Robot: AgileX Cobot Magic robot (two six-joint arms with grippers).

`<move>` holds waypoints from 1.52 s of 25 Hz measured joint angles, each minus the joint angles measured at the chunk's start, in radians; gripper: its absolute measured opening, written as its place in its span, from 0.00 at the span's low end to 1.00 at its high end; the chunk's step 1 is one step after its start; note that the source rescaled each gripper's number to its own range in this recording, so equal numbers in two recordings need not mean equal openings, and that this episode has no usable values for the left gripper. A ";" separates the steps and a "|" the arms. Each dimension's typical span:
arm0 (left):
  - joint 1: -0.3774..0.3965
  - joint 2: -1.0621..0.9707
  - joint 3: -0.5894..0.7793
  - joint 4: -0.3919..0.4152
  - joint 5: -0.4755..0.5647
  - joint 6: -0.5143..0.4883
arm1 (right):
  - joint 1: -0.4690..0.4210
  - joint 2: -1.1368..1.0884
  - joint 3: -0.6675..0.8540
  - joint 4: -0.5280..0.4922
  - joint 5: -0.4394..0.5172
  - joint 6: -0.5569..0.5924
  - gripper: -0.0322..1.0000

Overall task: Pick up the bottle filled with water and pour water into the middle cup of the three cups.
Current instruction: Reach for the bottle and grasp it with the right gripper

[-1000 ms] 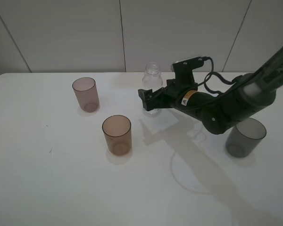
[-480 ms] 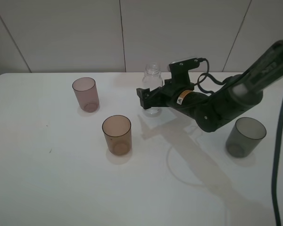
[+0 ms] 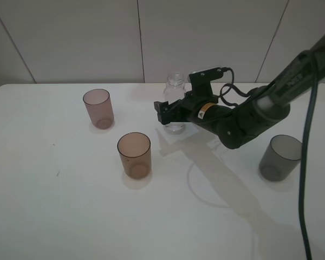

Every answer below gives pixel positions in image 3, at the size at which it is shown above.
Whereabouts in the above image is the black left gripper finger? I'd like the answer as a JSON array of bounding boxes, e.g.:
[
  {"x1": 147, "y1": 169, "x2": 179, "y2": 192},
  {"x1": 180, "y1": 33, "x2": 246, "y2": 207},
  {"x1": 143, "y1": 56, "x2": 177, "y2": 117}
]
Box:
[{"x1": 157, "y1": 105, "x2": 191, "y2": 125}]

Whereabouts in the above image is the brown translucent plastic cup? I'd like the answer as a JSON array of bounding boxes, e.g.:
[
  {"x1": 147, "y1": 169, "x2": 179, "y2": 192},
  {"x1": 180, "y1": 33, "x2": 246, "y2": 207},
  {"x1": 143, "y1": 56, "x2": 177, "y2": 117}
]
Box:
[{"x1": 117, "y1": 132, "x2": 152, "y2": 179}]

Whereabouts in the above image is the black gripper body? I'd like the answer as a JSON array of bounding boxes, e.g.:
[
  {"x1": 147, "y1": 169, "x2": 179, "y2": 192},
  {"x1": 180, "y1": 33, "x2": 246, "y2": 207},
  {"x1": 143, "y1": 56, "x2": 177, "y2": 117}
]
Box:
[{"x1": 178, "y1": 91, "x2": 231, "y2": 130}]

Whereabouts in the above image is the clear plastic water bottle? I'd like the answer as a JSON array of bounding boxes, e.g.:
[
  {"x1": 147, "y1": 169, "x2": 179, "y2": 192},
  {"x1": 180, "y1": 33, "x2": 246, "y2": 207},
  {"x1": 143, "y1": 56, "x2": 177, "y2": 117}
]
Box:
[{"x1": 164, "y1": 72, "x2": 185, "y2": 133}]

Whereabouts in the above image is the thick dark hanging cable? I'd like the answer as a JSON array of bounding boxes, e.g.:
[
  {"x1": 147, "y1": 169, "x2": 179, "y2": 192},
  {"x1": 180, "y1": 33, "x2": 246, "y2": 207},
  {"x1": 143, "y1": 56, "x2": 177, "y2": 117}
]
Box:
[{"x1": 297, "y1": 51, "x2": 321, "y2": 260}]

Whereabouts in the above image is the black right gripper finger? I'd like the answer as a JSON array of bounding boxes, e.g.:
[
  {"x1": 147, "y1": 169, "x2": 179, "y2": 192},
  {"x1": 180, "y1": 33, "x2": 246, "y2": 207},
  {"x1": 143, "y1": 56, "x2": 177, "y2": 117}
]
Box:
[{"x1": 154, "y1": 99, "x2": 181, "y2": 112}]

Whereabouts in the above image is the pink translucent plastic cup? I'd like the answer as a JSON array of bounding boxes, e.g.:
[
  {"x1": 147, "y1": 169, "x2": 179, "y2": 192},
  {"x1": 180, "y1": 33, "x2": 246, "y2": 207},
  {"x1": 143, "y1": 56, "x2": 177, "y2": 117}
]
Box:
[{"x1": 83, "y1": 89, "x2": 114, "y2": 129}]

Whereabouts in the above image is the grey translucent plastic cup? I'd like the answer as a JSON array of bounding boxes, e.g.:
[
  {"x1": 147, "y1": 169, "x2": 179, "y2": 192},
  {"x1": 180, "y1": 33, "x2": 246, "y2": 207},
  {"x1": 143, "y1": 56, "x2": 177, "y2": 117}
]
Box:
[{"x1": 259, "y1": 135, "x2": 302, "y2": 182}]

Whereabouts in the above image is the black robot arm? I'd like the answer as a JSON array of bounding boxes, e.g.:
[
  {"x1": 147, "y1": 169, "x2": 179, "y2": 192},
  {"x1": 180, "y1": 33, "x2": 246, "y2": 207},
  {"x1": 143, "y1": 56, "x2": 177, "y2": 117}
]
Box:
[{"x1": 154, "y1": 35, "x2": 325, "y2": 149}]

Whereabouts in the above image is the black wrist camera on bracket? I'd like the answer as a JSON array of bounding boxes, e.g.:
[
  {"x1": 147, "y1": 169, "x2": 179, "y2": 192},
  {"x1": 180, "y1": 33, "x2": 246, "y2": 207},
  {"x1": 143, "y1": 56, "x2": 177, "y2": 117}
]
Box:
[{"x1": 188, "y1": 67, "x2": 228, "y2": 98}]

